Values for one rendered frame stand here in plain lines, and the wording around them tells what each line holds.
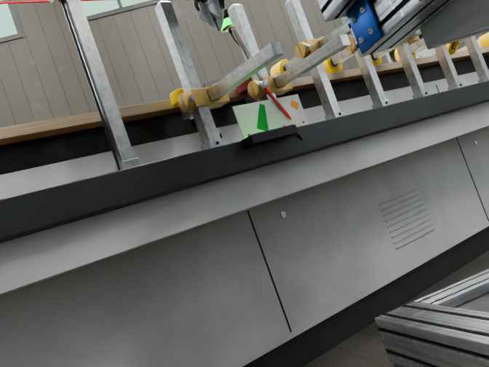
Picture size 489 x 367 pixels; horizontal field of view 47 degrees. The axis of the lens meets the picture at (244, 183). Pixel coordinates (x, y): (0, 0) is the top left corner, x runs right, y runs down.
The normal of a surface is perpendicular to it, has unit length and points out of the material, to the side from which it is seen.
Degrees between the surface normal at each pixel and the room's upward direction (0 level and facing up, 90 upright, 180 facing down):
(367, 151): 90
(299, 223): 90
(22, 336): 90
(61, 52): 90
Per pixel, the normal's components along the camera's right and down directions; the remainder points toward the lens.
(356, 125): 0.57, -0.26
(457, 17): -0.92, 0.32
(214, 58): 0.20, -0.14
